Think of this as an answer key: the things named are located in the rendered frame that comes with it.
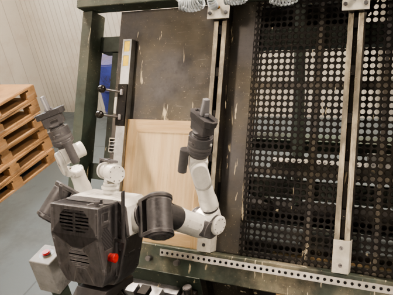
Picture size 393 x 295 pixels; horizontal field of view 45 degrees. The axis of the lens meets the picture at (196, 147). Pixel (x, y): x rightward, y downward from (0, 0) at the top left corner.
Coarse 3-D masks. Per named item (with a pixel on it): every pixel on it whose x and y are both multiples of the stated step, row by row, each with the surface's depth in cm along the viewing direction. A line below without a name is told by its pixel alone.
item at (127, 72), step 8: (128, 40) 230; (128, 64) 229; (120, 72) 231; (128, 72) 229; (120, 80) 231; (128, 80) 229; (128, 88) 229; (128, 96) 229; (128, 104) 230; (128, 112) 230; (120, 128) 229; (120, 136) 228; (120, 144) 228; (120, 152) 228; (120, 160) 228; (120, 184) 228
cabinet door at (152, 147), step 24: (144, 120) 226; (144, 144) 226; (168, 144) 220; (144, 168) 225; (168, 168) 219; (144, 192) 224; (168, 192) 219; (192, 192) 214; (144, 240) 222; (168, 240) 217; (192, 240) 212
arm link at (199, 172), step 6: (198, 162) 170; (192, 168) 169; (198, 168) 169; (204, 168) 169; (192, 174) 170; (198, 174) 170; (204, 174) 171; (198, 180) 172; (204, 180) 172; (210, 180) 173; (198, 186) 173; (204, 186) 173; (210, 186) 176
